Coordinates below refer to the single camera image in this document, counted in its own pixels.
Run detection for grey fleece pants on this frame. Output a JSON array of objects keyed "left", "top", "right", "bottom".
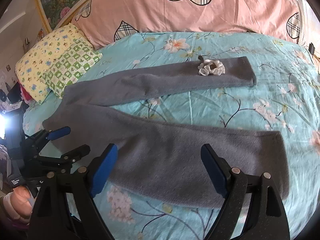
[{"left": 43, "top": 56, "right": 290, "bottom": 207}]

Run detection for left hand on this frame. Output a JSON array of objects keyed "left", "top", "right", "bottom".
[{"left": 1, "top": 186, "right": 33, "bottom": 229}]

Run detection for green white checkered pillow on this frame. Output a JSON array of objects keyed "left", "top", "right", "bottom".
[{"left": 42, "top": 38, "right": 103, "bottom": 98}]

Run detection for yellow cartoon pillow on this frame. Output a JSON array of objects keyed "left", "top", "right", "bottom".
[{"left": 15, "top": 23, "right": 93, "bottom": 105}]

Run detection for pink heart-pattern duvet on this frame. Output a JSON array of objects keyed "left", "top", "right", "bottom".
[{"left": 72, "top": 0, "right": 300, "bottom": 48}]

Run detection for white scrunchie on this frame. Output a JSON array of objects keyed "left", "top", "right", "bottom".
[{"left": 198, "top": 60, "right": 226, "bottom": 76}]

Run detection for small black device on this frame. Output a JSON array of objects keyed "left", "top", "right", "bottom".
[{"left": 308, "top": 43, "right": 315, "bottom": 55}]

